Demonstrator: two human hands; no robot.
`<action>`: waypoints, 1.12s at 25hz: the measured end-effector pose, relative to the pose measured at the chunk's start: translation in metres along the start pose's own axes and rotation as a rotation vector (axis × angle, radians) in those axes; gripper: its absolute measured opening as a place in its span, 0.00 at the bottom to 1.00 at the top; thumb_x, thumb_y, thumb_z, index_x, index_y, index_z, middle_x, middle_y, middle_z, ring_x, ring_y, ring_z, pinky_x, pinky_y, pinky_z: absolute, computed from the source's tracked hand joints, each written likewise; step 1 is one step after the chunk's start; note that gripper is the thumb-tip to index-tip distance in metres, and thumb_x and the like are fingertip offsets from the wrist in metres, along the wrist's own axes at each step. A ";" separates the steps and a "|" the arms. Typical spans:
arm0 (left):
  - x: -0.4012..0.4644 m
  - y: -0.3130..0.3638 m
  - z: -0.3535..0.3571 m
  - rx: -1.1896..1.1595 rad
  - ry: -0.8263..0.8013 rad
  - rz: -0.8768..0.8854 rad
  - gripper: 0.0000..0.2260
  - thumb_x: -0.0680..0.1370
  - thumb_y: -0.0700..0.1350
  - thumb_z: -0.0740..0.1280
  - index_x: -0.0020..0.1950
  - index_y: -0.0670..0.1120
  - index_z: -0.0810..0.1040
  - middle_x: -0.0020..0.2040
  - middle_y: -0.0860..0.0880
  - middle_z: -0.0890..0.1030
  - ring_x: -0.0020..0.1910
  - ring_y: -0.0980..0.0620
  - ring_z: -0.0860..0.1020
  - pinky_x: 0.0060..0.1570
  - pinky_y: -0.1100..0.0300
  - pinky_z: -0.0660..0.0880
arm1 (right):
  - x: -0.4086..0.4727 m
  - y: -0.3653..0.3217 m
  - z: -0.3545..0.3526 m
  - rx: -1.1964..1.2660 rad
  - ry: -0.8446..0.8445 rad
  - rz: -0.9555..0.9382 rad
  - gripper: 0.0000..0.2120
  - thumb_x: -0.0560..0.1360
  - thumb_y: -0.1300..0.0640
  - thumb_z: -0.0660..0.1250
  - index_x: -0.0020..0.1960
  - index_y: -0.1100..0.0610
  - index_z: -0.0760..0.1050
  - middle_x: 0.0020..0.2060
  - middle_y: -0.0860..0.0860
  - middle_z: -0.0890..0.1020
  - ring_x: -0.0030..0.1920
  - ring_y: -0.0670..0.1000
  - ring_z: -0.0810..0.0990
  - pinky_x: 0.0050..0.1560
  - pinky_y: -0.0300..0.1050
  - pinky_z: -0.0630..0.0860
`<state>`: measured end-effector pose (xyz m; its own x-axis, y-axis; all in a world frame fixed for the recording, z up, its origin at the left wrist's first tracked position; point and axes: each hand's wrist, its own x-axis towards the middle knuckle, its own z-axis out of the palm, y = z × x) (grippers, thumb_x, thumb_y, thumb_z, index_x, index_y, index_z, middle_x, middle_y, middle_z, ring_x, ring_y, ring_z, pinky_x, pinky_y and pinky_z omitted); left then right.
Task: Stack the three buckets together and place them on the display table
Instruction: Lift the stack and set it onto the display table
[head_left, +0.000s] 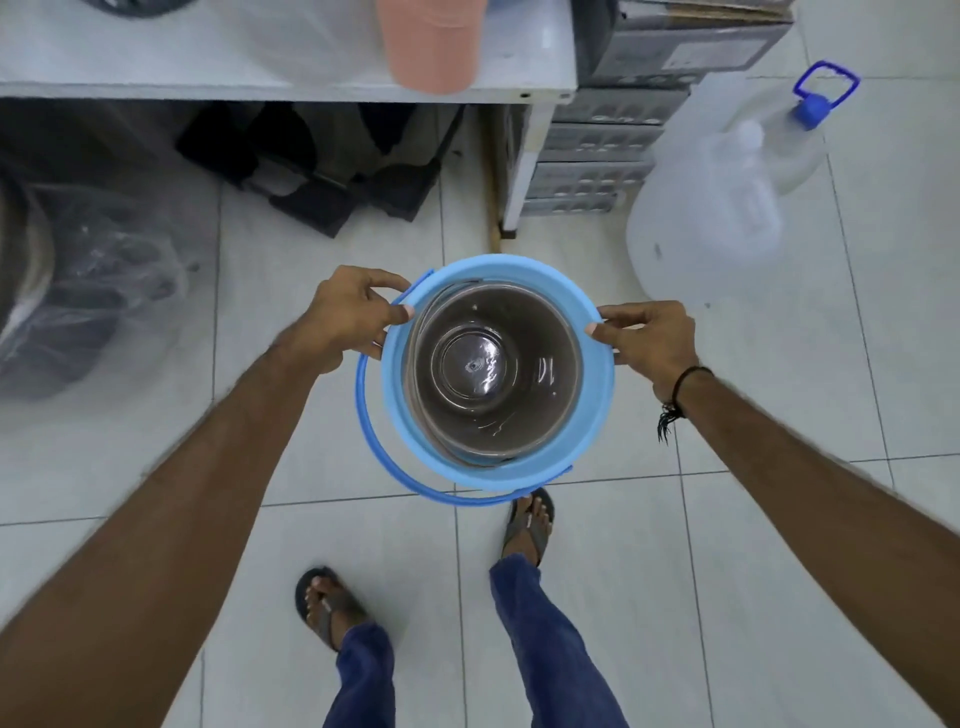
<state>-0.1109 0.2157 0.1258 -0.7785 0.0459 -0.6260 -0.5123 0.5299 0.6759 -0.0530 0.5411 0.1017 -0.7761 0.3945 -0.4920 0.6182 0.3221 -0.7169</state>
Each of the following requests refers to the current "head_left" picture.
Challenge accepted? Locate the person's left hand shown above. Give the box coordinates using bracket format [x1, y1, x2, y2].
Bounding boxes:
[294, 264, 415, 377]

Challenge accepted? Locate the person's right hand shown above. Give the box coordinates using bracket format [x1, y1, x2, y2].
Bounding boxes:
[585, 300, 703, 407]

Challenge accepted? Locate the blue plastic bucket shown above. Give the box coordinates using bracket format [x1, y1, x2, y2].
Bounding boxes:
[354, 253, 618, 509]

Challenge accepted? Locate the person's left forearm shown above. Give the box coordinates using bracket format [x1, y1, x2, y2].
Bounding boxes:
[0, 335, 331, 728]

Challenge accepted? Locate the person's right forearm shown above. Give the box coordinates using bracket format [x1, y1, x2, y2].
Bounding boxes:
[658, 367, 960, 728]

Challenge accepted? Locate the black thread wristband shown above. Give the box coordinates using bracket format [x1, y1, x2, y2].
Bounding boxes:
[656, 365, 715, 446]

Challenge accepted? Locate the steel pot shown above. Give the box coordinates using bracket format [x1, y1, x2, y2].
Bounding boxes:
[402, 278, 587, 468]

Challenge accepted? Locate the clear water jug blue cap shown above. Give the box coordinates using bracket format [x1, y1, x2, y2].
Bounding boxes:
[624, 60, 862, 306]

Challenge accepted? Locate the wooden stick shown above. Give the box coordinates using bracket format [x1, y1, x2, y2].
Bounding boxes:
[478, 105, 507, 255]

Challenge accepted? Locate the black bags pile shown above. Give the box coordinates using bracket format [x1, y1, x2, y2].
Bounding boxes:
[175, 101, 467, 240]

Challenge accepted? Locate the person's right grey sandal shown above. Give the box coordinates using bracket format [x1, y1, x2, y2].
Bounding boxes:
[500, 487, 557, 570]

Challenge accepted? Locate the person's grey sandal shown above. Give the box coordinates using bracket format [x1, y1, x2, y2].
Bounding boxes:
[500, 487, 557, 570]
[294, 566, 372, 654]

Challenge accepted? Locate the white table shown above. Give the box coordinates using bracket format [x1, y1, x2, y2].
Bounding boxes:
[0, 0, 579, 235]

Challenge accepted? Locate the person's left grey sandal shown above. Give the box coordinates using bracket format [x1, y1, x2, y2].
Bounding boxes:
[294, 566, 372, 654]

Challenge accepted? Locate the cardboard box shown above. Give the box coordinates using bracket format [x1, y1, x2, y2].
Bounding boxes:
[573, 0, 797, 90]

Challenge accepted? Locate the clear plastic wrapped bundle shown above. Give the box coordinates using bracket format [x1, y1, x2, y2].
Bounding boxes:
[0, 168, 202, 404]

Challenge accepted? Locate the person's right leg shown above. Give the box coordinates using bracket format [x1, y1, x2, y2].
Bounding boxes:
[489, 553, 632, 728]

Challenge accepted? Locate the person's leg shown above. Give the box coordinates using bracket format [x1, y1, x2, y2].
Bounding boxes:
[321, 621, 398, 728]
[489, 553, 632, 728]

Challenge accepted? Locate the person's left leg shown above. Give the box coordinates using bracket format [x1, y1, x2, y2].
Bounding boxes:
[321, 621, 398, 728]

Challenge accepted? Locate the dark round object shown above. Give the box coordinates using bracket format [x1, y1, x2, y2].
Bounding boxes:
[78, 0, 201, 20]

